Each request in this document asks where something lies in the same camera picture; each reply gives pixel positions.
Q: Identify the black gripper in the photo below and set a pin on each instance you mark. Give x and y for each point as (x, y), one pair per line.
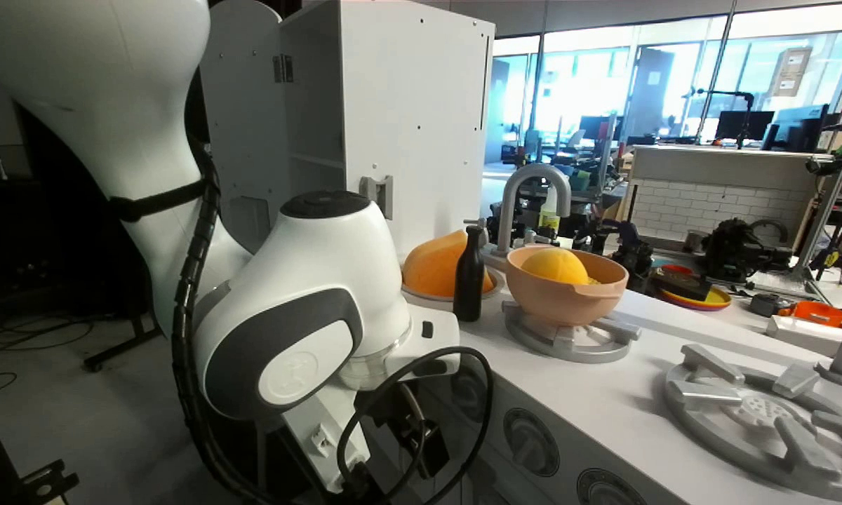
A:
(416, 430)

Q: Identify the black bottle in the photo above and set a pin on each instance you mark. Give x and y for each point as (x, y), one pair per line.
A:
(471, 276)

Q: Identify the orange juice pitcher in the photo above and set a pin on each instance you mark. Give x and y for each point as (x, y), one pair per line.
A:
(433, 266)

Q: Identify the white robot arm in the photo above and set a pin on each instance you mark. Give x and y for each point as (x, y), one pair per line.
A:
(95, 113)

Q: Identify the white spray bottle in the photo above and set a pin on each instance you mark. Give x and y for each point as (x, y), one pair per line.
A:
(550, 221)

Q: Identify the grey stove knob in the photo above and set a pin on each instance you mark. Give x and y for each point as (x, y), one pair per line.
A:
(533, 439)
(607, 488)

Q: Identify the grey toy stove burner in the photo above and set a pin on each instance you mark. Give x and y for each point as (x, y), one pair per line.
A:
(767, 422)
(572, 342)

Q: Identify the tan bowl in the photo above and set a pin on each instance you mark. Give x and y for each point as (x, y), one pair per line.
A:
(564, 304)

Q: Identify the yellow lemon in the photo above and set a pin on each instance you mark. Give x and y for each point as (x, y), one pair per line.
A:
(554, 266)

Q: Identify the grey toy faucet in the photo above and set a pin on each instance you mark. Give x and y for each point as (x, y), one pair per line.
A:
(510, 210)

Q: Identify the black floor stand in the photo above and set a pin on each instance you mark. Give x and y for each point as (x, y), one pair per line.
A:
(122, 347)

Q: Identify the orange round dish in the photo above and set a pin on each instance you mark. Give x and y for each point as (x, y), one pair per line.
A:
(697, 297)

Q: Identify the black floor device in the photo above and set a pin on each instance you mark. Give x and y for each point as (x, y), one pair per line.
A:
(1, 472)

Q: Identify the black desk monitor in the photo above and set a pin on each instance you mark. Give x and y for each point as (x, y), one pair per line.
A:
(745, 124)

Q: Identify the grey toy wall phone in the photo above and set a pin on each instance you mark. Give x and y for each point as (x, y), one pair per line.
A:
(377, 196)

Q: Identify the framed wall poster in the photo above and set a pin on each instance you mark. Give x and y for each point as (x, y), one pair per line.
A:
(791, 70)

